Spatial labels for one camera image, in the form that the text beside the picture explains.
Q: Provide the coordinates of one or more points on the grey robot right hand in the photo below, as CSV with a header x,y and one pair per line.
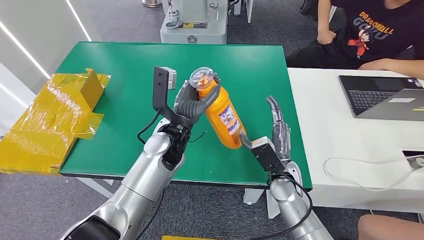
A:
x,y
281,142

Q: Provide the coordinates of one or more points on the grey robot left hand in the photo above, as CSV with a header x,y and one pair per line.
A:
x,y
190,109

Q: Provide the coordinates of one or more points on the orange detergent bottle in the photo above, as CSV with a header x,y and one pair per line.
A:
x,y
222,116

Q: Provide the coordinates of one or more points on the person's right forearm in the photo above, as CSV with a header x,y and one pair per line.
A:
x,y
324,15

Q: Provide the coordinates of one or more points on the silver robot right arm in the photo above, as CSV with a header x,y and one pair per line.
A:
x,y
291,205

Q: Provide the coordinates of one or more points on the person's left forearm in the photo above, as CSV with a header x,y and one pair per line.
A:
x,y
405,68

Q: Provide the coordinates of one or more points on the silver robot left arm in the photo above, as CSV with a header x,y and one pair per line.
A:
x,y
145,179

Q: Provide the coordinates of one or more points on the white desk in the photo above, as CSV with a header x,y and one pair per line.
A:
x,y
331,132

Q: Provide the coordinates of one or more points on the green table mat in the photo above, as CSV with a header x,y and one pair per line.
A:
x,y
126,82

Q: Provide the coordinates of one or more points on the white machine base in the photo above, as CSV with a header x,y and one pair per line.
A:
x,y
195,33

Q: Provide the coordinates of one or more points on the grey open laptop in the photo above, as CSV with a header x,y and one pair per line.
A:
x,y
367,96

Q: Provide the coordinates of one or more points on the chrome stand base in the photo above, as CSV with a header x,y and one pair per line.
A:
x,y
151,3

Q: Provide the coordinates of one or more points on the white panel legs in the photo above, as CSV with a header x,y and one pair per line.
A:
x,y
243,8

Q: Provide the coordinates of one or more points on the person's right hand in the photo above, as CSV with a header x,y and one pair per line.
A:
x,y
325,36

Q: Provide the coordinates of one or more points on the person's hand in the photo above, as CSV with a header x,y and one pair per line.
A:
x,y
325,36
372,64

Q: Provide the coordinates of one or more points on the person's left hand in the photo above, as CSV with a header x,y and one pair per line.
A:
x,y
372,64

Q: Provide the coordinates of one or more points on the yellow object edge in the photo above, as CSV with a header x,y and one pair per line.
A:
x,y
185,238

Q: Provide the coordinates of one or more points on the black office chair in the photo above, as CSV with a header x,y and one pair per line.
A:
x,y
308,6

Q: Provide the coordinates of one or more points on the person's bare knee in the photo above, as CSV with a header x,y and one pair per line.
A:
x,y
391,228

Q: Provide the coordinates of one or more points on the yellow taped cardboard box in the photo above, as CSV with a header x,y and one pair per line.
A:
x,y
46,126

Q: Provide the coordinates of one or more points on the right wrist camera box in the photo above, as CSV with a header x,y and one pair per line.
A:
x,y
266,155

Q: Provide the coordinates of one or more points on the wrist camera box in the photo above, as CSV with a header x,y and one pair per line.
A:
x,y
160,89
266,155

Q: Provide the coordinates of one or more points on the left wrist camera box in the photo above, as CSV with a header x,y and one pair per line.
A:
x,y
160,89

